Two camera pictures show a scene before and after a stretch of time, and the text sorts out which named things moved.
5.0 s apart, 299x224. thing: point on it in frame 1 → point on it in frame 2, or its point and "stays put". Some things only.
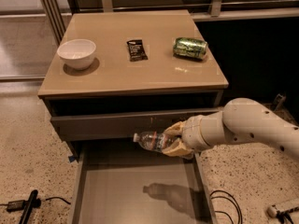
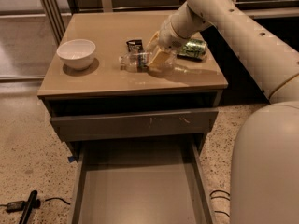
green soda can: x=192 y=48 stays put
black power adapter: x=15 y=205 stays put
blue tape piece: x=72 y=159 stays put
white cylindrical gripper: x=192 y=133 → x=168 y=36
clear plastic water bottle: x=152 y=140 → x=139 y=61
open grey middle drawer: x=121 y=182 stays put
